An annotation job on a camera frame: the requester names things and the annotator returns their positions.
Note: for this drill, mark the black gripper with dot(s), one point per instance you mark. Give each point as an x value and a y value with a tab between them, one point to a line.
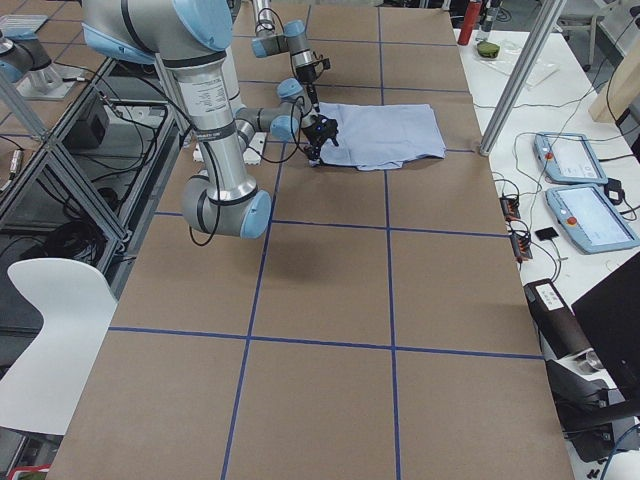
317	134
307	75

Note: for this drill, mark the light blue striped shirt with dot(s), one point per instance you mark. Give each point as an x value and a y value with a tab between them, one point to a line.
381	137

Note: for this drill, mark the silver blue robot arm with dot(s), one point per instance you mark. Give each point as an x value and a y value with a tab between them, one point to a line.
192	39
273	37

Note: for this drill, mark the olive green cloth pouch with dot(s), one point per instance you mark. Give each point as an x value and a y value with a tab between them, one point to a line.
487	50

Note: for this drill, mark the red cylinder bottle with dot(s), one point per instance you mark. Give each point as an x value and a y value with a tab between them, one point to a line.
469	21

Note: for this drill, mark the orange black usb hub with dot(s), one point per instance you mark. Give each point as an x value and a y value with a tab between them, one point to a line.
521	245
510	208

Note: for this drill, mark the upper blue teach pendant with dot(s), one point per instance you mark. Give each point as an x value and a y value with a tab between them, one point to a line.
568	158

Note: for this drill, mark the blue teach pendant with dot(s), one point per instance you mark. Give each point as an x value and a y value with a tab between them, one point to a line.
590	220
568	158

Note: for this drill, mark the lower blue teach pendant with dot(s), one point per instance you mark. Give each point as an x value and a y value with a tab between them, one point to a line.
590	220

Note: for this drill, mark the black box with white label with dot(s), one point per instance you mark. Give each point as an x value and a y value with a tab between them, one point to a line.
555	319

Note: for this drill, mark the black monitor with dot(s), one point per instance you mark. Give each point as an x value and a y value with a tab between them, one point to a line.
608	314

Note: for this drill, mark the white moulded chair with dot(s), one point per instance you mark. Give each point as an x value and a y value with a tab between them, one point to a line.
41	390

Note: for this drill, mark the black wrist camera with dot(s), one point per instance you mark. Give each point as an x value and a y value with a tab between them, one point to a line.
322	64
326	125

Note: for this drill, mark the aluminium frame post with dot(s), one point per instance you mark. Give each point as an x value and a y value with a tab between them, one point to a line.
536	40

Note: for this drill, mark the aluminium side frame rail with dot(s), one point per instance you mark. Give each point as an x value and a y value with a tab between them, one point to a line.
86	196

